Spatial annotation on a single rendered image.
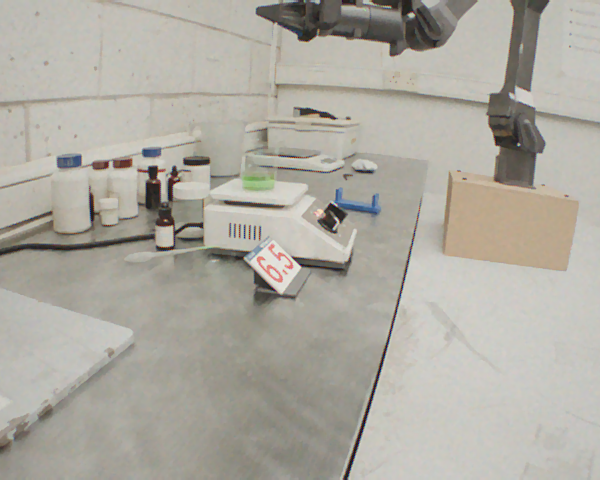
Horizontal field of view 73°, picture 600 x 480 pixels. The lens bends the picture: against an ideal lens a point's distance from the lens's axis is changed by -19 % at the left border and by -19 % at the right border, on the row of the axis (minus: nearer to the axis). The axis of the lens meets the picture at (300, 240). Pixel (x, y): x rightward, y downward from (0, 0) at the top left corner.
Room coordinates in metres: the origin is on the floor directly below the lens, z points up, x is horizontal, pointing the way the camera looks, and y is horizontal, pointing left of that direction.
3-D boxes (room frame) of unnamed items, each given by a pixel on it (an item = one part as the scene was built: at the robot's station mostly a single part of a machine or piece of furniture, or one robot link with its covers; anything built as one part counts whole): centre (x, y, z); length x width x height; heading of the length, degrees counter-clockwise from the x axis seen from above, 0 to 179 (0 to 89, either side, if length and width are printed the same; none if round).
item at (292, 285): (0.56, 0.02, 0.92); 0.09 x 0.06 x 0.04; 167
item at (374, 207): (0.98, -0.11, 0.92); 0.10 x 0.03 x 0.04; 64
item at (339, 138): (1.91, -0.04, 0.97); 0.37 x 0.31 x 0.14; 164
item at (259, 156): (0.67, 0.06, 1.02); 0.06 x 0.05 x 0.08; 106
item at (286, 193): (0.69, 0.06, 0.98); 0.12 x 0.12 x 0.01; 79
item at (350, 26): (0.69, -0.04, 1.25); 0.19 x 0.08 x 0.06; 10
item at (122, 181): (0.83, 0.33, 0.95); 0.06 x 0.06 x 0.11
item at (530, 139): (0.74, -0.35, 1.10); 0.09 x 0.07 x 0.06; 12
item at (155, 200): (0.90, 0.29, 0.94); 0.03 x 0.03 x 0.08
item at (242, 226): (0.69, 0.03, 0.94); 0.22 x 0.13 x 0.08; 79
